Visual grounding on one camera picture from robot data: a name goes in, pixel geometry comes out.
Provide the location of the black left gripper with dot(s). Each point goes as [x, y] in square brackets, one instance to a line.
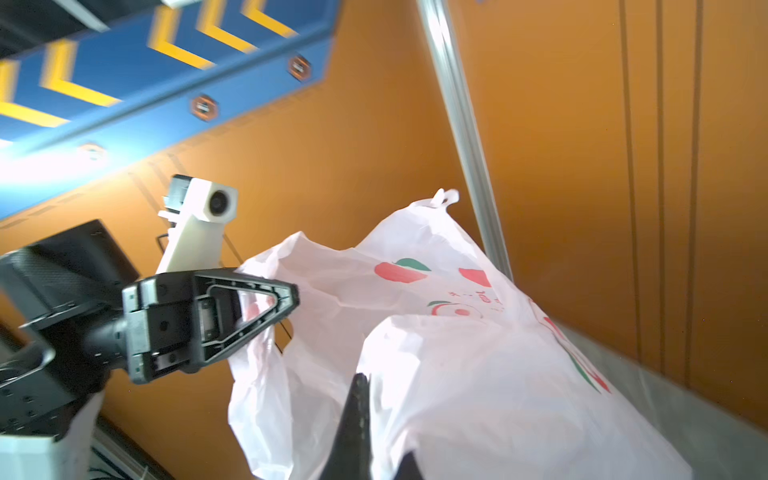
[186, 321]

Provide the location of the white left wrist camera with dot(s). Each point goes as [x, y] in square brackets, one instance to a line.
[198, 211]

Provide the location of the pink printed plastic bag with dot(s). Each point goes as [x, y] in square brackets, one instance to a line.
[468, 377]

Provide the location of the left aluminium corner post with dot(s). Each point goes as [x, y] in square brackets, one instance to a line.
[447, 63]

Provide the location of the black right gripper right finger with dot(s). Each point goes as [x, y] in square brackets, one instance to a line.
[408, 468]

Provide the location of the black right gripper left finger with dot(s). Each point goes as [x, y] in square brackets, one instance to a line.
[350, 455]

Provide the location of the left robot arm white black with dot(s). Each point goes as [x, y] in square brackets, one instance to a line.
[88, 313]

